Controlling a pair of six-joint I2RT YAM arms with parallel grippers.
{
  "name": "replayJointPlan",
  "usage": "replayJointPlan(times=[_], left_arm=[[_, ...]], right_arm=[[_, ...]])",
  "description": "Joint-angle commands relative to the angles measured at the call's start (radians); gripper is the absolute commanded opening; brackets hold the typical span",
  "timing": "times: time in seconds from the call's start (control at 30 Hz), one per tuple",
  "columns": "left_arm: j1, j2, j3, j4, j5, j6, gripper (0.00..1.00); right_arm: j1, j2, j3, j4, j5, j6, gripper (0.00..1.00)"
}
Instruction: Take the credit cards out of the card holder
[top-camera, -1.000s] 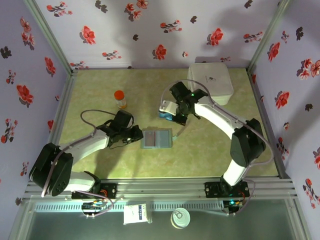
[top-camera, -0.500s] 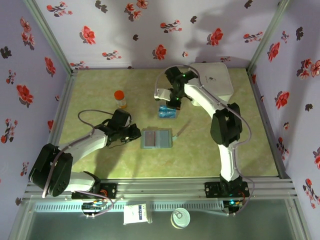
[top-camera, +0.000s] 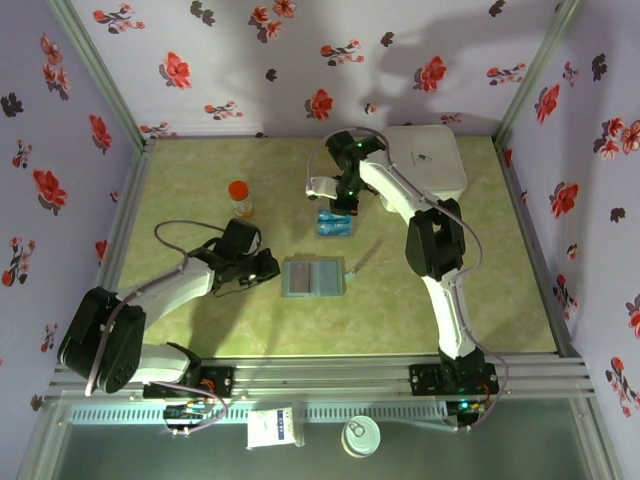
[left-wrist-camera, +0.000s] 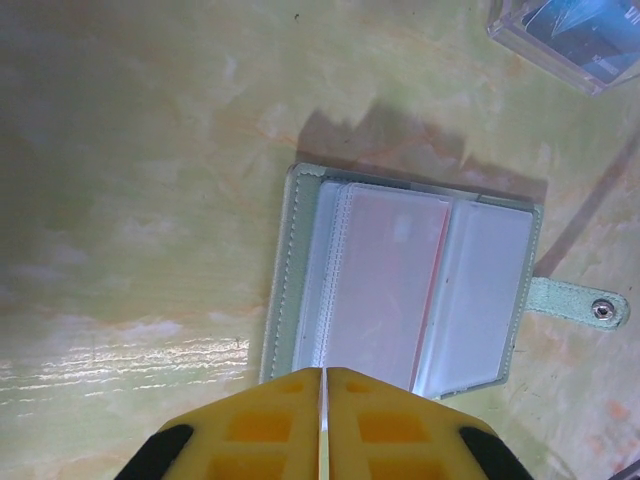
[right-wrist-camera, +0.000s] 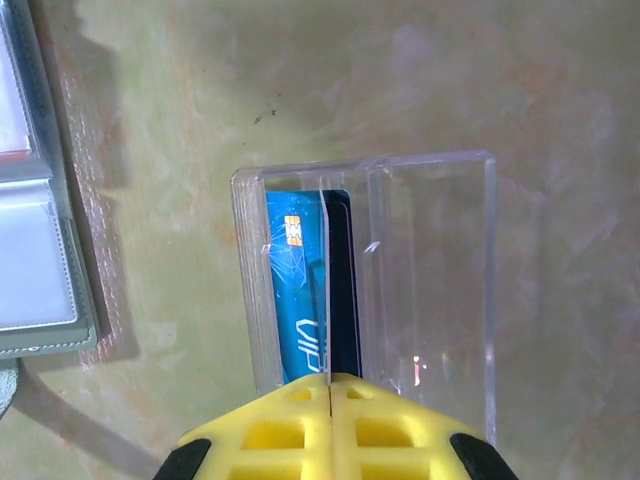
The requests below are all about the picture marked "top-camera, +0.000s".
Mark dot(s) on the blue battery pack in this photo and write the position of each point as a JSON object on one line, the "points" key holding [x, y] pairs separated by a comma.
{"points": [[327, 227]]}

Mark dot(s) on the grey-green card holder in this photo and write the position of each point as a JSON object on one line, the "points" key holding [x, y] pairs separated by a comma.
{"points": [[327, 277]]}

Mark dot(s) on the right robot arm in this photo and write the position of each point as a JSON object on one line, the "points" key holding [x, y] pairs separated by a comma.
{"points": [[435, 240]]}

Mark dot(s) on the orange-capped small bottle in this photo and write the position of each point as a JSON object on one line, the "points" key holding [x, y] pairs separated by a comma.
{"points": [[241, 200]]}

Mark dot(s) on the white lidded container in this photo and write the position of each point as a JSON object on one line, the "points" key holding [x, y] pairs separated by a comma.
{"points": [[435, 165]]}

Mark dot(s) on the white blue packet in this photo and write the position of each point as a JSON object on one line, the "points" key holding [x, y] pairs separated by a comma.
{"points": [[270, 430]]}

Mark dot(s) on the silver tin can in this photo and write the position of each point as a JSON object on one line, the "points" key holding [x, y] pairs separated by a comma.
{"points": [[361, 436]]}

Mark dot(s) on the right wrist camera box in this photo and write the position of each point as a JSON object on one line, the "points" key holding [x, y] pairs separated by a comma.
{"points": [[322, 186]]}

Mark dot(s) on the aluminium front frame rail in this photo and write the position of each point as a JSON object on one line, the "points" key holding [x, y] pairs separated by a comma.
{"points": [[320, 375]]}

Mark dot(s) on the aluminium side rail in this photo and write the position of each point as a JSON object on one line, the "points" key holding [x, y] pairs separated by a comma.
{"points": [[520, 200], [131, 200]]}

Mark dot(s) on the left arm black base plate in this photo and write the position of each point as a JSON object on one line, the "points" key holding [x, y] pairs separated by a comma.
{"points": [[222, 382]]}

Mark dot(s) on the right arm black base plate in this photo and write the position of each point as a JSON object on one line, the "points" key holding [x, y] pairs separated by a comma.
{"points": [[425, 380]]}

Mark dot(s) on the aluminium corner post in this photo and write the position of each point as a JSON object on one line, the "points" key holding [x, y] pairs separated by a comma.
{"points": [[534, 75], [106, 75]]}

